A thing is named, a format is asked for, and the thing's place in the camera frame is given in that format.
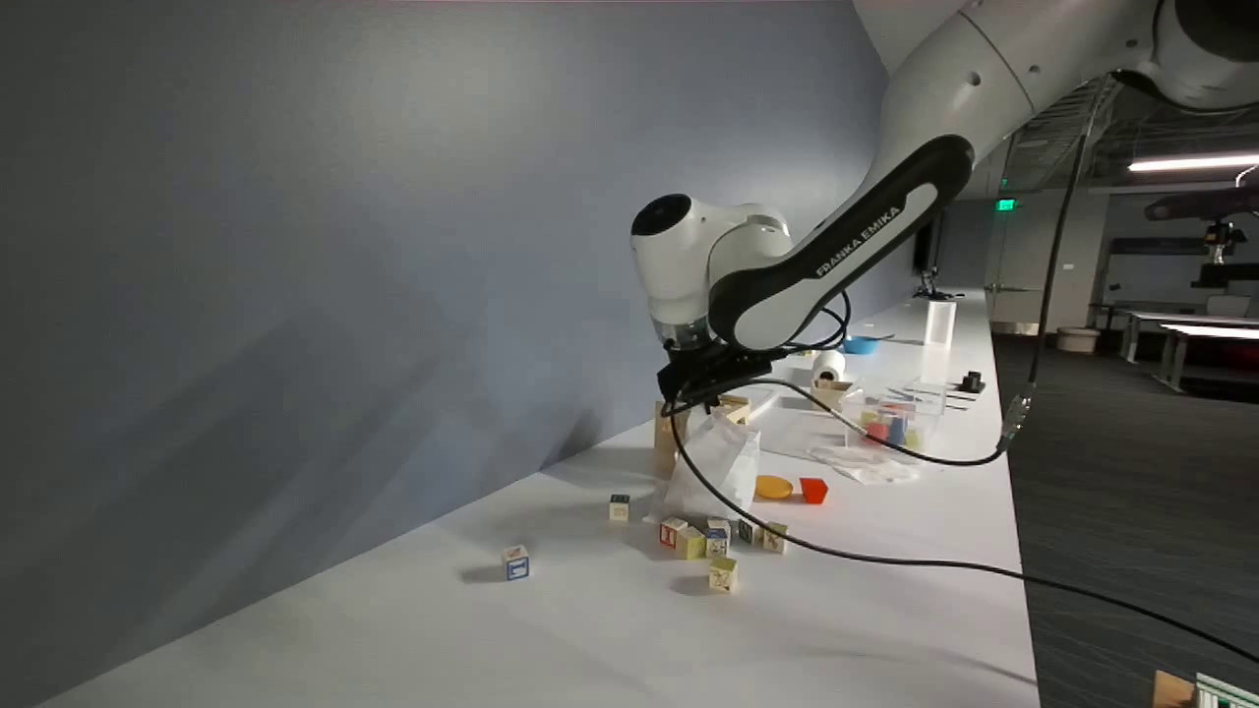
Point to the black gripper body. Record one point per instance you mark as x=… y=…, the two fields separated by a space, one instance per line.
x=713 y=370

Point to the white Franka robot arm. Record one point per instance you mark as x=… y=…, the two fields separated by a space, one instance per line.
x=682 y=275

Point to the clear plastic bag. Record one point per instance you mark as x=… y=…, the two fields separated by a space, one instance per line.
x=868 y=461

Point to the clear bag with toys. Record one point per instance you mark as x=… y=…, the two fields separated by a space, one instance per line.
x=891 y=421

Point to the wooden shape sorter box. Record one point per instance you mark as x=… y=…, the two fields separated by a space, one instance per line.
x=661 y=447

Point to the white tape roll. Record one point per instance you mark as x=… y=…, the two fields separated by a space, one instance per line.
x=830 y=370

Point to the small white toy block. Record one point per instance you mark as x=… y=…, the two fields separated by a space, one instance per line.
x=619 y=510

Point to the small wooden toy block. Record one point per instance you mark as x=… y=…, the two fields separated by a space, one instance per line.
x=773 y=540
x=746 y=533
x=713 y=540
x=675 y=535

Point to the small blue item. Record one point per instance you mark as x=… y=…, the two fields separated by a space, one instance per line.
x=860 y=347

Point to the red cube block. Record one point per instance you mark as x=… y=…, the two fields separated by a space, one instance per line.
x=817 y=489

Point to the yellow printed toy block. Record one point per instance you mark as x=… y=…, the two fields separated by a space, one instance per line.
x=722 y=574

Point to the blue printed toy block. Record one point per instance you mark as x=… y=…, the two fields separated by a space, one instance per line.
x=516 y=564

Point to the white tall cup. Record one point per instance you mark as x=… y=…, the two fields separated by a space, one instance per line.
x=943 y=325

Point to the small black object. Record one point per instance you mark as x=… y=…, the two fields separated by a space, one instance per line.
x=970 y=381

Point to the green exit sign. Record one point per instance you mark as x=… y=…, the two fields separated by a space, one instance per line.
x=1004 y=204

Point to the white background table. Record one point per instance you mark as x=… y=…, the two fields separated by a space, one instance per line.
x=1193 y=326

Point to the ceiling strip light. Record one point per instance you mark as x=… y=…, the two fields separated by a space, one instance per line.
x=1193 y=164

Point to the small wooden piece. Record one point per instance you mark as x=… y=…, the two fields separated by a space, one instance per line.
x=1172 y=688

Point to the white green box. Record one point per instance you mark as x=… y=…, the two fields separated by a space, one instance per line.
x=1225 y=695

